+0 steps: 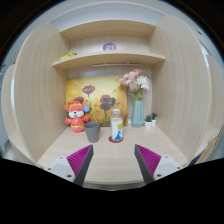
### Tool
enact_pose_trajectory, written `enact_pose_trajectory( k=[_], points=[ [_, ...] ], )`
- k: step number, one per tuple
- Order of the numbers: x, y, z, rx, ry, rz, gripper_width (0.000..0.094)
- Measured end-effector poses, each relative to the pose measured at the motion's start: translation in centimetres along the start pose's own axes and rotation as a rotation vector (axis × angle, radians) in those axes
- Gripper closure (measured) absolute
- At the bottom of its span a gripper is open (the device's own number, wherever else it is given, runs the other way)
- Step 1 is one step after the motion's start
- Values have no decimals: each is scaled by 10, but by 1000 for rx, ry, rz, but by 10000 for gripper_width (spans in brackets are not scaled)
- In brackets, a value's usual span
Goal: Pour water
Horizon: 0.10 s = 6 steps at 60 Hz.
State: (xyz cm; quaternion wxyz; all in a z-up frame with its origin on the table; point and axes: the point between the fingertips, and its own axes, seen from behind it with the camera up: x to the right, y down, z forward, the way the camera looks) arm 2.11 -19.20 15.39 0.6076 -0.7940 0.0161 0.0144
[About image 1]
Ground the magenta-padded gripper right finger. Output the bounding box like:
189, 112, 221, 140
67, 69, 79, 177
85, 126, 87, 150
133, 143, 184, 185

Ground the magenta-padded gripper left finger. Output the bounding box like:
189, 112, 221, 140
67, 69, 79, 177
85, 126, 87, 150
44, 143, 95, 188

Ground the clear plastic drink bottle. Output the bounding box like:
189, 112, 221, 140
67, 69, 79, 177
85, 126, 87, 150
109, 108, 124, 142

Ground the grey ribbed mug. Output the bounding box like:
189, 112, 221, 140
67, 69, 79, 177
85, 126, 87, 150
83, 121, 102, 144

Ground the succulent in white pot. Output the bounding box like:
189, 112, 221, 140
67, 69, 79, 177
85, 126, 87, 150
150, 112, 159, 127
144, 114, 153, 130

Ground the red plush toy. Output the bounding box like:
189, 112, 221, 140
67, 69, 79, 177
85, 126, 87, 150
64, 100, 92, 134

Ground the flat round red coaster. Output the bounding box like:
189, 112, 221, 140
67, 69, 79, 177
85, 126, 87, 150
108, 134, 125, 144

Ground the pale teal faceted vase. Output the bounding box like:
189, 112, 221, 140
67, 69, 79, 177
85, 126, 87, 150
131, 99, 146, 128

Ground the yellow poppy flower painting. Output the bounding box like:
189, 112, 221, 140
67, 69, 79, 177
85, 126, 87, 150
65, 74, 129, 128

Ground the pink and white flower bouquet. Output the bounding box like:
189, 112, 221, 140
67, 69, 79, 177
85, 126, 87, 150
118, 68, 151, 102

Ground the light wooden shelf unit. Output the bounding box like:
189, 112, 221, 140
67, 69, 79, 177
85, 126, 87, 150
51, 18, 167, 71

